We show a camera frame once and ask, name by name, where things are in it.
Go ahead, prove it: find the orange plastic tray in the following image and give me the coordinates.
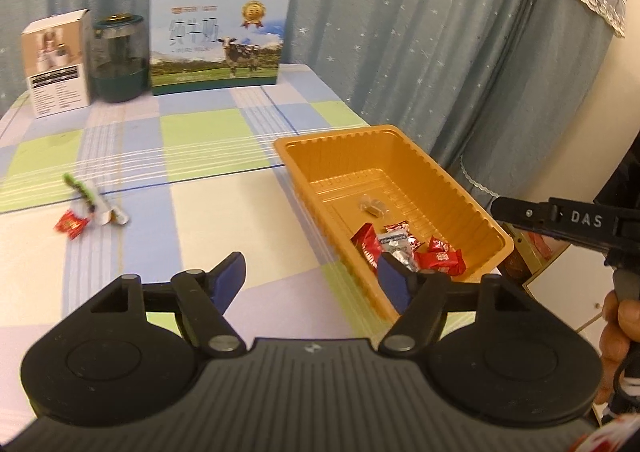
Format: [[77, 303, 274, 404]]
[[274, 124, 515, 323]]

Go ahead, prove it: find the red candy with white print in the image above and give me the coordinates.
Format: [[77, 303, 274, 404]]
[[417, 249, 467, 277]]

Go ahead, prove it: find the red white packet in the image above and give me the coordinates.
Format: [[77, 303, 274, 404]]
[[570, 414, 640, 452]]

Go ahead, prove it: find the person's right hand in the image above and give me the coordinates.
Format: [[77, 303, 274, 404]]
[[599, 291, 640, 405]]

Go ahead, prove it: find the dark green jar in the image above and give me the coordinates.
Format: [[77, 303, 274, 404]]
[[89, 13, 150, 104]]

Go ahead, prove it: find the white silver candy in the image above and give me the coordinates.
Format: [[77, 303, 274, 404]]
[[92, 197, 114, 226]]

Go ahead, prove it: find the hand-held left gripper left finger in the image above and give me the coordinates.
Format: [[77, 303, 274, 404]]
[[82, 252, 247, 357]]

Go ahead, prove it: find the blue star-print curtain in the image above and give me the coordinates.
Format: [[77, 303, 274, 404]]
[[0, 0, 556, 193]]

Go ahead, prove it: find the checked tablecloth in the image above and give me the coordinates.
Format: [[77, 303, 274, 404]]
[[0, 62, 503, 433]]

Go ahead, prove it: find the silver candy with red print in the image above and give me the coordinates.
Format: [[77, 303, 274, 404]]
[[380, 221, 412, 241]]

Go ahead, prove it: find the blue lace-trimmed fabric cover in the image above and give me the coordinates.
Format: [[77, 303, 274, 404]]
[[435, 0, 630, 215]]

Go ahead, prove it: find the green candy stick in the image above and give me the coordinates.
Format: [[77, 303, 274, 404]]
[[62, 173, 99, 213]]

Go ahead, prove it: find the blue milk carton box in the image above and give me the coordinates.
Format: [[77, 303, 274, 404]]
[[150, 0, 287, 97]]

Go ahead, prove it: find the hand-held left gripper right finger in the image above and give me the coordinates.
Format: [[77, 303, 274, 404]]
[[376, 253, 538, 357]]

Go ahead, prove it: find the black cable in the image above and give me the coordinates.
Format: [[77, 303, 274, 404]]
[[611, 354, 640, 405]]

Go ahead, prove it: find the small beige box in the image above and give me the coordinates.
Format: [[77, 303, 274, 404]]
[[21, 9, 92, 119]]

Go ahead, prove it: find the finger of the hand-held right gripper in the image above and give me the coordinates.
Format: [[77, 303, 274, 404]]
[[490, 197, 552, 235]]

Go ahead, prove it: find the white cabinet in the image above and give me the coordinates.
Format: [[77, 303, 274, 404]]
[[520, 249, 623, 333]]

